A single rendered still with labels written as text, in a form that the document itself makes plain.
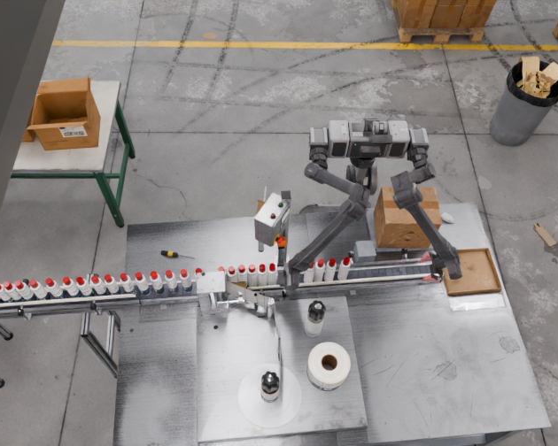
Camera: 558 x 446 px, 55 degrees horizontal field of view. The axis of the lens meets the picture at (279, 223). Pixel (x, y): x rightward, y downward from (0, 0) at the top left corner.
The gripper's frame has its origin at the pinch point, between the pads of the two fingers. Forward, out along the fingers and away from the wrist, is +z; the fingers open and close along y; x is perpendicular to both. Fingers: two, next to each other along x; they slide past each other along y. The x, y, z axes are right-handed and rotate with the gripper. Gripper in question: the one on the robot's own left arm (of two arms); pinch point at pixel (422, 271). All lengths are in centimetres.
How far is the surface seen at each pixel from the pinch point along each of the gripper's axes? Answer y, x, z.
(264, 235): -10, -72, 34
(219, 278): 1, -75, 65
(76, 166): -97, -126, 156
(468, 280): -10, 50, 3
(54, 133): -112, -144, 151
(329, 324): 16, -16, 51
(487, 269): -17, 60, -4
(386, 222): -31.6, -5.7, 12.3
